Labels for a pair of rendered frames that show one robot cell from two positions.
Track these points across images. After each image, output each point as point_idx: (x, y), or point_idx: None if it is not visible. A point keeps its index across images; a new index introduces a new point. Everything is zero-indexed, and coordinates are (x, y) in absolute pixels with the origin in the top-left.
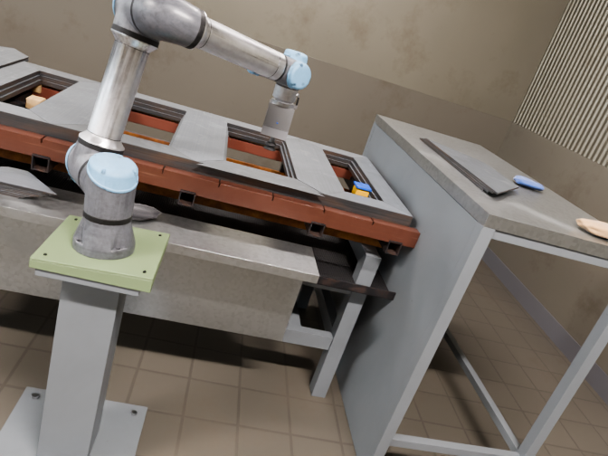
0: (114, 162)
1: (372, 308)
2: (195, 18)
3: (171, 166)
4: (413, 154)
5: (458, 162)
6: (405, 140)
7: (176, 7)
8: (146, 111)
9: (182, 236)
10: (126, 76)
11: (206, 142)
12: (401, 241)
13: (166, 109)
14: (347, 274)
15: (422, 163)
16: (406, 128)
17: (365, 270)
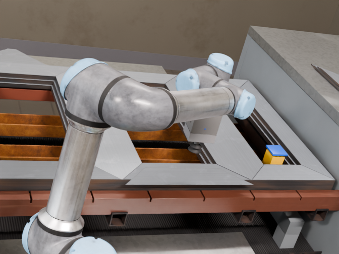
0: (95, 253)
1: None
2: (169, 109)
3: (97, 189)
4: (317, 99)
5: None
6: (303, 78)
7: (152, 106)
8: (10, 85)
9: None
10: (89, 161)
11: (109, 134)
12: (327, 207)
13: (33, 78)
14: (268, 237)
15: (333, 115)
16: (289, 46)
17: (288, 235)
